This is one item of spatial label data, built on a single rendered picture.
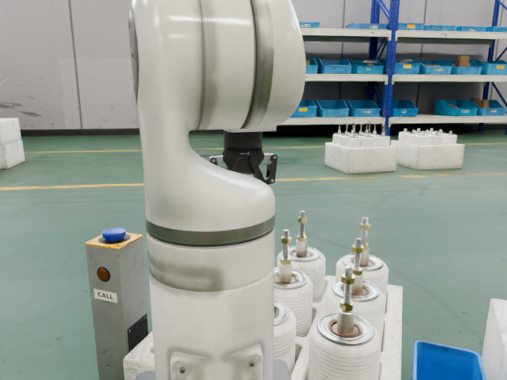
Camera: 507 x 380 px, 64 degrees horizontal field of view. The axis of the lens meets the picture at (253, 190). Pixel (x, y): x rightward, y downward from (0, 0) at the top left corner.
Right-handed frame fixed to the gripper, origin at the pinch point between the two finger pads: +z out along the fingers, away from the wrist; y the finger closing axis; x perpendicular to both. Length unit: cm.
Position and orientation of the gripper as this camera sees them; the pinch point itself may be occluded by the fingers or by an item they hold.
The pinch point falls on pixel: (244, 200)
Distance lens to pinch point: 82.0
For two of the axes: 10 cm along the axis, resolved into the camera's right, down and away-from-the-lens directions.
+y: -9.5, 0.7, -2.9
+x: 3.0, 2.1, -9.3
